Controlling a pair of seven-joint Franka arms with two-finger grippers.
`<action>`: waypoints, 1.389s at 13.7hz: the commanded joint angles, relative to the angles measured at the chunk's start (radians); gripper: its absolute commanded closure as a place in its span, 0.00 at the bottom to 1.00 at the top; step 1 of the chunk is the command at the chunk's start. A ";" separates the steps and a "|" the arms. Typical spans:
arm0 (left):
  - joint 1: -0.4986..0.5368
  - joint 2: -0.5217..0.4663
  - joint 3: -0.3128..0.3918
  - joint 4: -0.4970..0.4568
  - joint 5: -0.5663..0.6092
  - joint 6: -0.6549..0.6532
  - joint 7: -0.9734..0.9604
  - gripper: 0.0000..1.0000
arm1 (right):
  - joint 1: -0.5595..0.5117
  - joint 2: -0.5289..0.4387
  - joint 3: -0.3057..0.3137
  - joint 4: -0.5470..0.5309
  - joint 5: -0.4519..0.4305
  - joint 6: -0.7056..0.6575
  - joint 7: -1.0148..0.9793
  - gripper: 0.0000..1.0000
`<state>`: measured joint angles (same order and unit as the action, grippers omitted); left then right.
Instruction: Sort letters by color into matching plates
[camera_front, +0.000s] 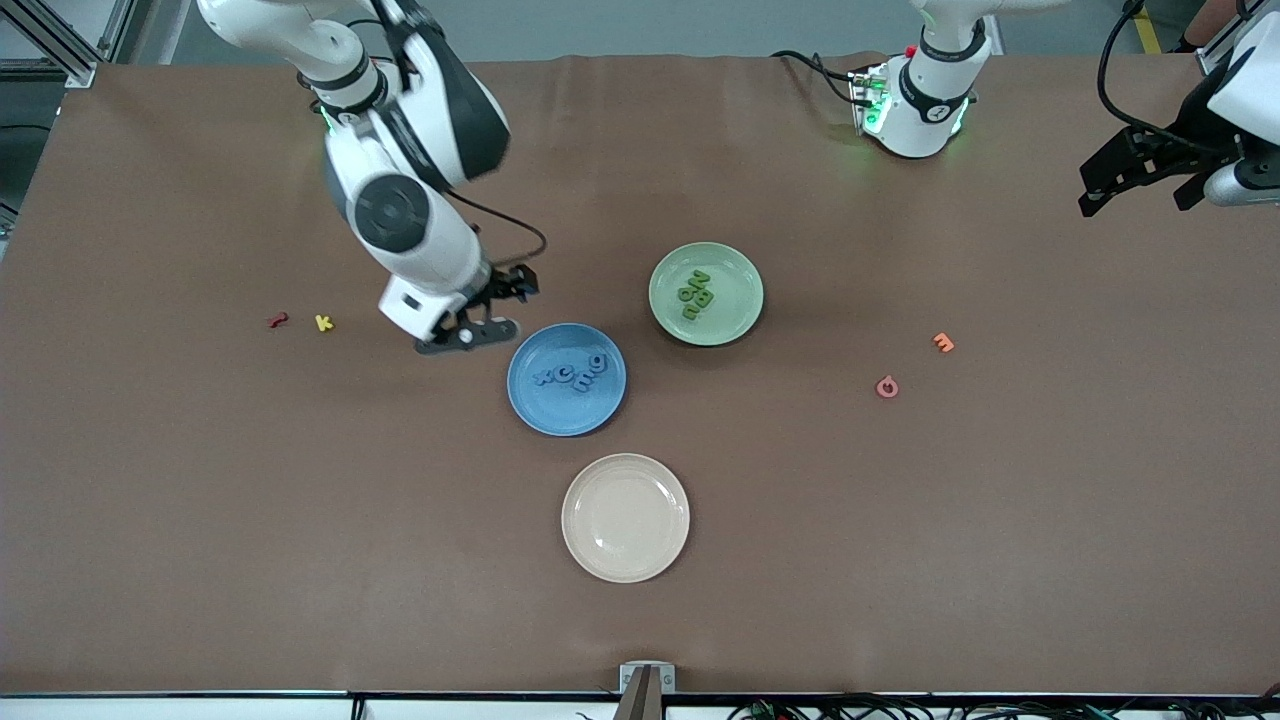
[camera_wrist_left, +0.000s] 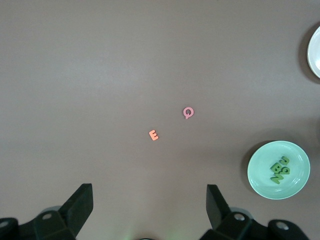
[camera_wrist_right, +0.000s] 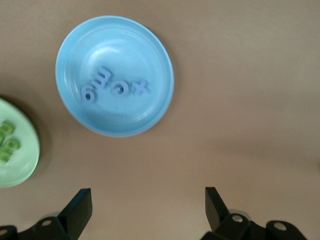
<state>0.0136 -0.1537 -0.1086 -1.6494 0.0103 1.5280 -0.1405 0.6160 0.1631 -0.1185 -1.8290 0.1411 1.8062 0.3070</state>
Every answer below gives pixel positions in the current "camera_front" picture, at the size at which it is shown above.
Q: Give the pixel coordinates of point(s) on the white table edge rail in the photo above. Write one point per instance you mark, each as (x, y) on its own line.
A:
(200, 708)

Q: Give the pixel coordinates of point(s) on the aluminium frame post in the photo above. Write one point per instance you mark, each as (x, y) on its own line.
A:
(1210, 60)
(60, 50)

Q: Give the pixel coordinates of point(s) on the blue foam letter m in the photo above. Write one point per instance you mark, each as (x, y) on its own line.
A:
(584, 383)

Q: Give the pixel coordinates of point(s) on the pink foam letter Q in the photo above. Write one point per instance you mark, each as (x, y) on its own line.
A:
(881, 392)

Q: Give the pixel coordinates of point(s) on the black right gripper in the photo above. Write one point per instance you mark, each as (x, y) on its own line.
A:
(502, 285)

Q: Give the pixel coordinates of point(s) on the beige plate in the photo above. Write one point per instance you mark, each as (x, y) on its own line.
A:
(625, 520)

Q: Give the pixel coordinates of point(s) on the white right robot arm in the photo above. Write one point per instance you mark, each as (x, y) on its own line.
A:
(440, 250)

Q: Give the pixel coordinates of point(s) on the brown table mat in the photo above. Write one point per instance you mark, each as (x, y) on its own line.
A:
(200, 600)

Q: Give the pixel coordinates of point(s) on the green plate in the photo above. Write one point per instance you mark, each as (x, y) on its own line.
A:
(740, 320)

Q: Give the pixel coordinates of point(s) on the grey base connector plate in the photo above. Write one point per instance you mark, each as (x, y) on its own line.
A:
(868, 95)

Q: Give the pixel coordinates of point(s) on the orange foam letter E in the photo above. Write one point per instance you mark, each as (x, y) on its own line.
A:
(943, 343)

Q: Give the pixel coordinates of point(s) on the bystander person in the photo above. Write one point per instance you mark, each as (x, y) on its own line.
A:
(1215, 15)

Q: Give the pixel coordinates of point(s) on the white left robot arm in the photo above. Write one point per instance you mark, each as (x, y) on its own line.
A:
(925, 100)

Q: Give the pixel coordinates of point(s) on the blue foam letter g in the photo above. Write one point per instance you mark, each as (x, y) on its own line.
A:
(598, 370)

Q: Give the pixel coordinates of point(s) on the grey metal bracket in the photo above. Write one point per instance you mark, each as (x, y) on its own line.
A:
(647, 678)

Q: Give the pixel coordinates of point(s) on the blue plate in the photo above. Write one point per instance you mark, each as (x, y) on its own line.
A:
(550, 415)

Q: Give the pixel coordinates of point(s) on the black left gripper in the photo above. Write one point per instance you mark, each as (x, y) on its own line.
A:
(1183, 135)

